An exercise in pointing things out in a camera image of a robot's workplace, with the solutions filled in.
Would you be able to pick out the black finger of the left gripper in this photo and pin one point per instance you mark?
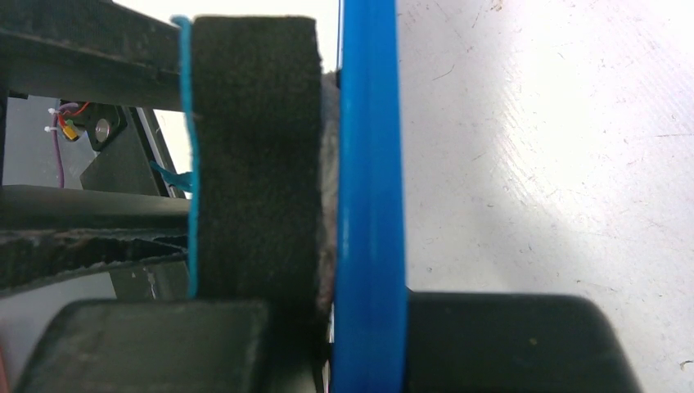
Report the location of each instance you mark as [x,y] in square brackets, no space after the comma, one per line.
[90,51]
[51,235]

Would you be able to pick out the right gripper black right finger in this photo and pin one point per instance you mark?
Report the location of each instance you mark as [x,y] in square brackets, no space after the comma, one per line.
[481,342]

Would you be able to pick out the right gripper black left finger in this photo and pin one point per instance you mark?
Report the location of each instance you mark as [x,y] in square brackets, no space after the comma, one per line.
[173,346]

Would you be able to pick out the blue framed whiteboard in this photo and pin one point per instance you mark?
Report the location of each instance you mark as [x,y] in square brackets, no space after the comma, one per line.
[371,297]

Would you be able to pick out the blue and black eraser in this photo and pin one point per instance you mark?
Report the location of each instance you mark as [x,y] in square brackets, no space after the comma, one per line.
[251,92]

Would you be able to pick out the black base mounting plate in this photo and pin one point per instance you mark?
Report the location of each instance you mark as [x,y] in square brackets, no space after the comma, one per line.
[126,140]

